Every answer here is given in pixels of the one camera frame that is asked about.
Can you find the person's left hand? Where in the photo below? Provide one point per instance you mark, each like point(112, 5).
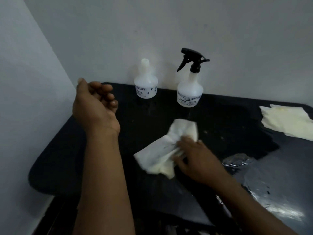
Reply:
point(95, 112)

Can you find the white plastic spray bottle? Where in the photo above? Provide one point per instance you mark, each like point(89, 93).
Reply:
point(145, 80)
point(189, 88)

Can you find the person's right forearm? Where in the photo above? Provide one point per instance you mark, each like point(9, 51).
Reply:
point(249, 210)

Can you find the person's right hand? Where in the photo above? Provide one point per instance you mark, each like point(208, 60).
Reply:
point(200, 163)

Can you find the stained cream paper wipe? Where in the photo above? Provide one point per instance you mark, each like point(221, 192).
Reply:
point(288, 122)

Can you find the white paper wipe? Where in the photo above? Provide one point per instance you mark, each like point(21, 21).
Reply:
point(156, 154)

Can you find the person's left forearm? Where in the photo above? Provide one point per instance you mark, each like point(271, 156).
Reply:
point(105, 183)

